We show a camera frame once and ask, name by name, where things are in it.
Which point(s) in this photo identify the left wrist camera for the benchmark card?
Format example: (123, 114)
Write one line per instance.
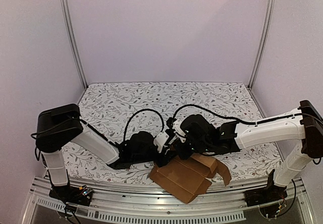
(163, 140)

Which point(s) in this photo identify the aluminium front rail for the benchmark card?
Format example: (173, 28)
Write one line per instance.
(131, 203)

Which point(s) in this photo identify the left aluminium frame post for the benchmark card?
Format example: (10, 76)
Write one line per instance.
(73, 43)

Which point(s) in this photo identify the aluminium frame post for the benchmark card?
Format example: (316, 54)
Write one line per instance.
(262, 43)
(73, 43)

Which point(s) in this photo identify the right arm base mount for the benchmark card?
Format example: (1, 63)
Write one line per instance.
(264, 195)

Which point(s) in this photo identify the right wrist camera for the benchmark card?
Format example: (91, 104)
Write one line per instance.
(175, 125)

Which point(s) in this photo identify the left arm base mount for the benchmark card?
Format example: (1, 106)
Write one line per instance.
(70, 194)

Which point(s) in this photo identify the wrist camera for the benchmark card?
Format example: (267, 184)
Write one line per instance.
(163, 140)
(175, 125)

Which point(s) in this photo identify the floral patterned table mat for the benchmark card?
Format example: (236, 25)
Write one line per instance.
(119, 110)

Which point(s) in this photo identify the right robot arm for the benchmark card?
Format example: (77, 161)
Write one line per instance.
(303, 124)

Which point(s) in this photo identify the right aluminium frame post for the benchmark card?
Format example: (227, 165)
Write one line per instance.
(262, 43)

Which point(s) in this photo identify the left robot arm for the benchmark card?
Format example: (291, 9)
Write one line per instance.
(59, 126)

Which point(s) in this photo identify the small green circuit board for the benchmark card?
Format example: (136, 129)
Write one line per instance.
(85, 191)

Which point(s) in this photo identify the brown cardboard box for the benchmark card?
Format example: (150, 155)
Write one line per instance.
(186, 179)

